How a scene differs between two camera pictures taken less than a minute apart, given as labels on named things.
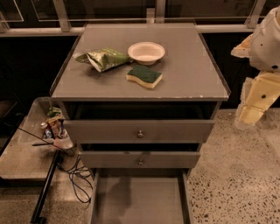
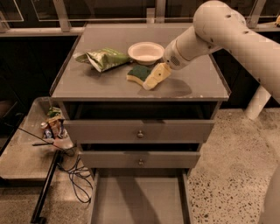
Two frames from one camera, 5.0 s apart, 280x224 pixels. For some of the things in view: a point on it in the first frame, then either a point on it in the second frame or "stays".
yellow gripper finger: x=259 y=94 to x=159 y=73
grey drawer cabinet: x=139 y=99 stays
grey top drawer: x=139 y=122 stays
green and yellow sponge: x=146 y=76 stays
